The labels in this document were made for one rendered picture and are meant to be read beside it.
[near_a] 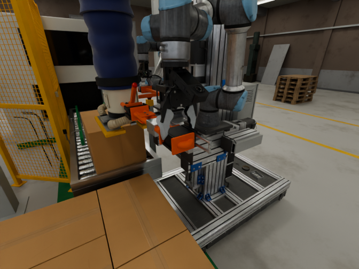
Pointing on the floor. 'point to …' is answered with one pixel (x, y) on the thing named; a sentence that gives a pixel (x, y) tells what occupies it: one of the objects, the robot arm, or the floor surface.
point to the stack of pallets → (295, 88)
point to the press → (250, 76)
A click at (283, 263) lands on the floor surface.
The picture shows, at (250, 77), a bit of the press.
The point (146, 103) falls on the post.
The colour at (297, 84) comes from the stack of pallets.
